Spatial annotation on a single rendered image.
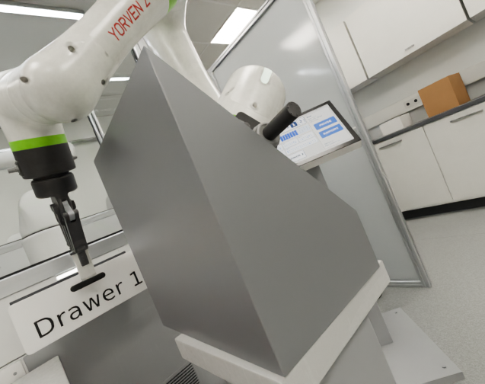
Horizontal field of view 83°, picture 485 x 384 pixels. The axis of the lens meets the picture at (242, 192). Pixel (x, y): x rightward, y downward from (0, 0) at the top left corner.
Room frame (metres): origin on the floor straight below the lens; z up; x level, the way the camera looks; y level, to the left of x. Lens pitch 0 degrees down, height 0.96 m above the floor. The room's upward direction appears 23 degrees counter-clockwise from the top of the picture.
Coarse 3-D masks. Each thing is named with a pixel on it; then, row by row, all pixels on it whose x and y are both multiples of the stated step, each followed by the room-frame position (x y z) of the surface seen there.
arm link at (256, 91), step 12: (240, 72) 0.53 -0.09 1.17; (252, 72) 0.52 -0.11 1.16; (264, 72) 0.52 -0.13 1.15; (228, 84) 0.53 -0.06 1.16; (240, 84) 0.50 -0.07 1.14; (252, 84) 0.50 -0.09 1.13; (264, 84) 0.51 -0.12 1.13; (276, 84) 0.53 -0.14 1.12; (228, 96) 0.50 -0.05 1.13; (240, 96) 0.49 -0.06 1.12; (252, 96) 0.49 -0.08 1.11; (264, 96) 0.50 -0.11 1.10; (276, 96) 0.52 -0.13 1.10; (228, 108) 0.48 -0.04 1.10; (240, 108) 0.47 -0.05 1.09; (252, 108) 0.48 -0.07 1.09; (264, 108) 0.49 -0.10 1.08; (276, 108) 0.52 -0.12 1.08; (264, 120) 0.48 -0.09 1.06
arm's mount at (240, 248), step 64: (128, 128) 0.39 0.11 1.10; (192, 128) 0.30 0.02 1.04; (128, 192) 0.47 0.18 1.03; (192, 192) 0.31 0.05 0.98; (256, 192) 0.33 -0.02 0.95; (320, 192) 0.40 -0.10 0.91; (192, 256) 0.36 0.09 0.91; (256, 256) 0.30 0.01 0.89; (320, 256) 0.36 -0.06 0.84; (192, 320) 0.44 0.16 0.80; (256, 320) 0.29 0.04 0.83; (320, 320) 0.33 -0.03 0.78
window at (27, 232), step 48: (0, 0) 0.85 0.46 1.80; (48, 0) 0.94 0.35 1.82; (96, 0) 1.04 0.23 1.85; (0, 48) 0.81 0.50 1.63; (0, 144) 0.76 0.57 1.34; (96, 144) 0.91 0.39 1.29; (0, 192) 0.73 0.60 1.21; (96, 192) 0.87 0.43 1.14; (0, 240) 0.71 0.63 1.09; (48, 240) 0.77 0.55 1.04
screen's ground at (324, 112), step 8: (312, 112) 1.31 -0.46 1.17; (320, 112) 1.29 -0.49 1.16; (328, 112) 1.28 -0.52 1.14; (312, 120) 1.28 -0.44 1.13; (320, 120) 1.26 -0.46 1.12; (296, 128) 1.29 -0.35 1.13; (312, 128) 1.25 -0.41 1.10; (344, 128) 1.19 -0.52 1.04; (296, 136) 1.26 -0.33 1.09; (320, 136) 1.21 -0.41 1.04; (328, 136) 1.19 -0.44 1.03; (336, 136) 1.18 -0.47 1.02; (344, 136) 1.16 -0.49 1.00; (352, 136) 1.15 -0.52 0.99; (280, 144) 1.27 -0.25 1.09; (312, 144) 1.20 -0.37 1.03; (320, 144) 1.18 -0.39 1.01; (328, 144) 1.17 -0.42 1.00; (336, 144) 1.15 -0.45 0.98; (312, 152) 1.17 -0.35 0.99; (320, 152) 1.16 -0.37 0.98
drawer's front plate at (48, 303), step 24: (120, 264) 0.71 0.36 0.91; (48, 288) 0.61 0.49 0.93; (96, 288) 0.66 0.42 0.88; (120, 288) 0.69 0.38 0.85; (144, 288) 0.73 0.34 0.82; (24, 312) 0.57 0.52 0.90; (48, 312) 0.60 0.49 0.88; (96, 312) 0.65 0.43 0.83; (24, 336) 0.56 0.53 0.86; (48, 336) 0.59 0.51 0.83
